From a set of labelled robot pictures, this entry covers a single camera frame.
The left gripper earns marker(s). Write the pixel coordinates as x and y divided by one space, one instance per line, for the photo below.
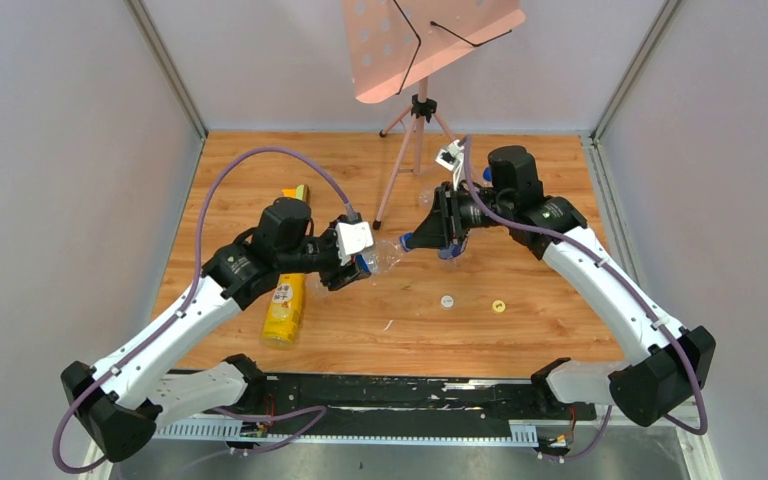
341 270

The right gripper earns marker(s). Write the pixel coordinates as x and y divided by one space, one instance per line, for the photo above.
441 227

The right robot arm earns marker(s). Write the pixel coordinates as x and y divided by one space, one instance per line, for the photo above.
664 363

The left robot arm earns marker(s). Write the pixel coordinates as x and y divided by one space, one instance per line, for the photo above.
123 399

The clear bottle white cap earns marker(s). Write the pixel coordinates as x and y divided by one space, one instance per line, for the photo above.
426 198

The yellow juice bottle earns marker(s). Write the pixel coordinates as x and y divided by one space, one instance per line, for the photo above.
285 311

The yellow green toy block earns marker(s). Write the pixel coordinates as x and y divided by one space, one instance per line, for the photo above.
300 192

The pink music stand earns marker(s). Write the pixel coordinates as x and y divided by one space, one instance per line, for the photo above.
396 45

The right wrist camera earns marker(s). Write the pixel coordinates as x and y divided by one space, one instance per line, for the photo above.
451 158

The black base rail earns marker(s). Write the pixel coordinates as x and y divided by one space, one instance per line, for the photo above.
352 409

